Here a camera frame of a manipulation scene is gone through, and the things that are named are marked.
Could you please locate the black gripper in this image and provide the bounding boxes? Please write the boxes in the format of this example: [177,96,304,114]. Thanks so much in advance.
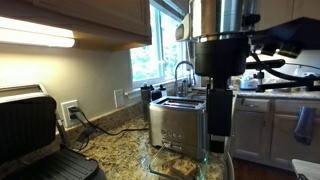
[194,36,251,154]

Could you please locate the stainless steel two-slot toaster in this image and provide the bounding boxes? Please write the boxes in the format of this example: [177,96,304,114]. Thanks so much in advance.
[148,95,209,160]

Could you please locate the white lower kitchen cabinets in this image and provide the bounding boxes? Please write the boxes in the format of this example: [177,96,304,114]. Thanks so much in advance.
[231,96,320,168]

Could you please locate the white rice cooker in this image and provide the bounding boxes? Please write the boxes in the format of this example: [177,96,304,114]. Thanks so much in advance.
[239,75,260,91]

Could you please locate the chrome kitchen faucet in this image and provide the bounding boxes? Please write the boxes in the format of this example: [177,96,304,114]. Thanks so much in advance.
[173,60,198,98]

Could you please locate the black pepper grinder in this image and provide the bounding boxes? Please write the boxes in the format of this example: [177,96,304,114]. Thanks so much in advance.
[140,83,152,123]

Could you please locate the clear glass food container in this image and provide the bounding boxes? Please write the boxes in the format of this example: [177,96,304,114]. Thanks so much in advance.
[148,144,209,180]

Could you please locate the blue hanging towel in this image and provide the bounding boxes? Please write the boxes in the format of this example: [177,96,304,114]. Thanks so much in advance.
[293,105,317,147]

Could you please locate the kitchen window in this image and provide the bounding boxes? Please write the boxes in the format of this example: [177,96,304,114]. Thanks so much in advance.
[129,0,188,89]

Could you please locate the white flat panel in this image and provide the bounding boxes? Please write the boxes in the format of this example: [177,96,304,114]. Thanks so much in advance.
[291,158,320,180]

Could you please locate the wooden upper cabinet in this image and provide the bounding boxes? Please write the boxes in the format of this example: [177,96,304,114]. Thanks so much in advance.
[0,0,153,53]

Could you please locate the black panini press grill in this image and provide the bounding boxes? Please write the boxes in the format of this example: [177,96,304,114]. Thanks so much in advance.
[0,83,108,180]

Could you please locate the under-cabinet strip light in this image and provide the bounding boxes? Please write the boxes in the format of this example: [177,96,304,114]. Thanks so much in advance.
[0,16,76,49]

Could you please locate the curved metal appliance handle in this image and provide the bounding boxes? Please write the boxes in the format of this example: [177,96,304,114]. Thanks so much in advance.
[223,151,236,180]

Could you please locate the black stereo camera bar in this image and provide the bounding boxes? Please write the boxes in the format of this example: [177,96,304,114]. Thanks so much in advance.
[245,59,287,70]

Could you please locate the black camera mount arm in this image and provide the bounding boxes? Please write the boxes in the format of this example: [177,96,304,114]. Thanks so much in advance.
[254,69,320,94]

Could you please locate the white wall switch plate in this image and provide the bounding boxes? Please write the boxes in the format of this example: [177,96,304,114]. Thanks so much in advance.
[113,88,126,109]

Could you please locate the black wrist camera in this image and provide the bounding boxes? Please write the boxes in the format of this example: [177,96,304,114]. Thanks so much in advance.
[248,16,320,60]

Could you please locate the black grill power cord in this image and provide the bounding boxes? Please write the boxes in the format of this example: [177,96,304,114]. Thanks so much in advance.
[71,123,98,153]

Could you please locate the black power plug cord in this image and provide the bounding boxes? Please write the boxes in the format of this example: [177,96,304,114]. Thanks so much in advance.
[68,106,150,137]

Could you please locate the white wall power outlet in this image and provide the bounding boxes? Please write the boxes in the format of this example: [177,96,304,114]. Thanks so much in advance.
[60,99,81,129]

